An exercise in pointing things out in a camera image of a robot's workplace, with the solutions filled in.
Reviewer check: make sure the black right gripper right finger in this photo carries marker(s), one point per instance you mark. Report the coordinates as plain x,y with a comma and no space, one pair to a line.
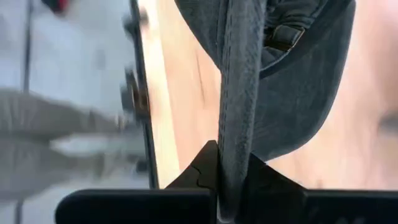
295,205

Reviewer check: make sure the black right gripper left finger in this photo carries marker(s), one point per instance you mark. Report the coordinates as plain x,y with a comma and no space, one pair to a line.
140,207

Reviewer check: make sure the dark grey hat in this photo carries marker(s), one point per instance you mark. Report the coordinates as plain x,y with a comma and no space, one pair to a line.
280,109

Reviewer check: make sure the black aluminium table frame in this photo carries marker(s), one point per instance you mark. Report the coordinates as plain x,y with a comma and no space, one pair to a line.
149,140

